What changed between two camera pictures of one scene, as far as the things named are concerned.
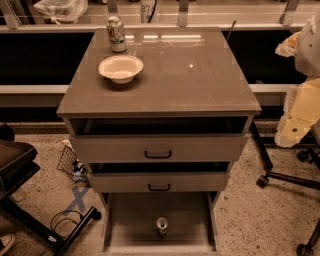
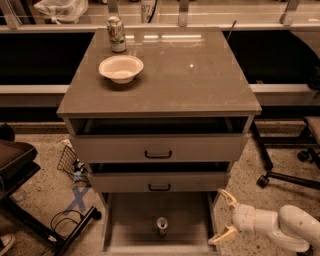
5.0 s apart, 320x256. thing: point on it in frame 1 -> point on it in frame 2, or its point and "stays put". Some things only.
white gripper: (309, 55) -> (244, 217)
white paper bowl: (121, 69) stays put
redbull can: (162, 224) stays put
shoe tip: (7, 241) stays put
